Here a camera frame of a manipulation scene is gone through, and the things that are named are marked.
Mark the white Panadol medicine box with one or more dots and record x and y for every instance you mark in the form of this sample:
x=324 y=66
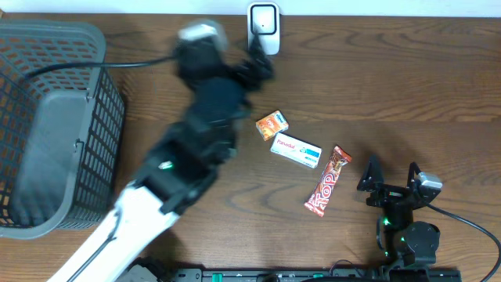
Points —
x=296 y=150

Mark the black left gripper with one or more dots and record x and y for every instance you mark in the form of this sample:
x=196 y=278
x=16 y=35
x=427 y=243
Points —
x=241 y=70

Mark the red chocolate bar wrapper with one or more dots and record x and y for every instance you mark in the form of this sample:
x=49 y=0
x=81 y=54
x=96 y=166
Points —
x=324 y=188

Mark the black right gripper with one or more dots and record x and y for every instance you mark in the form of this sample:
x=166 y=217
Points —
x=394 y=193

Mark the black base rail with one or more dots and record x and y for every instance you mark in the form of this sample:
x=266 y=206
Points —
x=340 y=273

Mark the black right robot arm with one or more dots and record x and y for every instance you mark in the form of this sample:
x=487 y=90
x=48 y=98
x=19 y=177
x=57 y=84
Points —
x=404 y=241

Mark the orange small carton box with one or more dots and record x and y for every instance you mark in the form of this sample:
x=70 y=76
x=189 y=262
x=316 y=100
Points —
x=271 y=124

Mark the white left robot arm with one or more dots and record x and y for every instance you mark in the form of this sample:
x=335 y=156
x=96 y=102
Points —
x=181 y=166

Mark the dark grey plastic basket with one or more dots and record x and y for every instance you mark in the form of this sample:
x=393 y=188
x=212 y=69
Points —
x=61 y=125

